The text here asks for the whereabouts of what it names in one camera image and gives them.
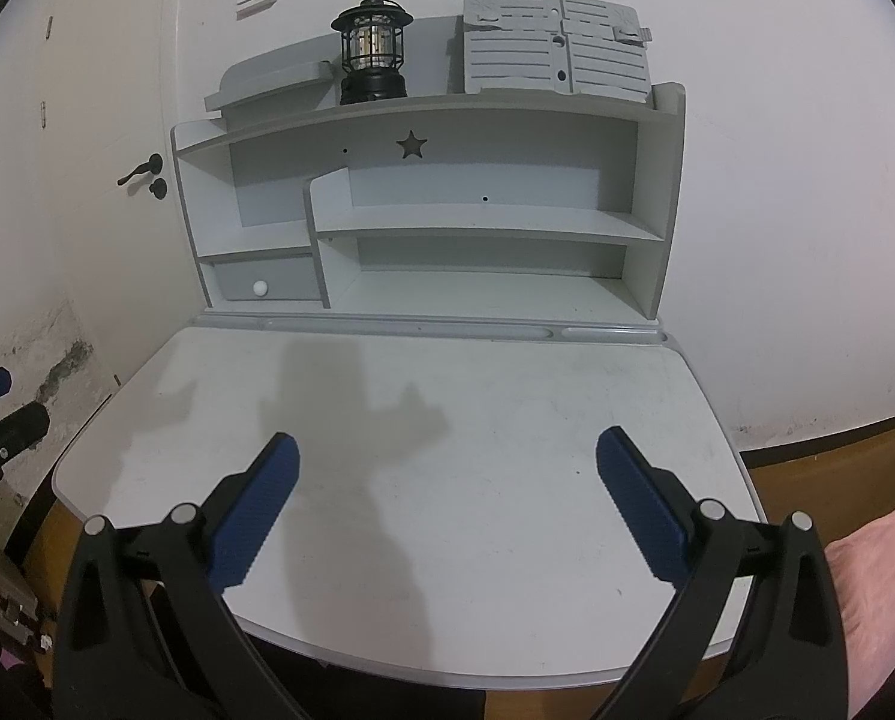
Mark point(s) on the grey desk hutch shelf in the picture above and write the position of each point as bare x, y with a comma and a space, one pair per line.
455, 180

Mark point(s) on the grey folding book stand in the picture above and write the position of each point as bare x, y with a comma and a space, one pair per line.
515, 52

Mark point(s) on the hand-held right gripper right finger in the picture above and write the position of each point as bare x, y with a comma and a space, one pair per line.
642, 510

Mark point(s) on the grey brown box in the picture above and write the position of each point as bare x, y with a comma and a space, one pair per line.
5, 592

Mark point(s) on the grey drawer with white knob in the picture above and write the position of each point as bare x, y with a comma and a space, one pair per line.
290, 277

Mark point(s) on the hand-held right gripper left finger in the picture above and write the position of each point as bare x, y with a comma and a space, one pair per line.
256, 517

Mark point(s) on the white door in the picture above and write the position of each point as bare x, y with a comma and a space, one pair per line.
102, 90

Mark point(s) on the black door lock knob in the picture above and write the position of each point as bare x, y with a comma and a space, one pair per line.
159, 190

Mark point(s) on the person's bare leg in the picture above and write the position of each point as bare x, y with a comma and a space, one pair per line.
875, 577

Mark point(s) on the black camping lantern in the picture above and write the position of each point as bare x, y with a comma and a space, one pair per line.
372, 86

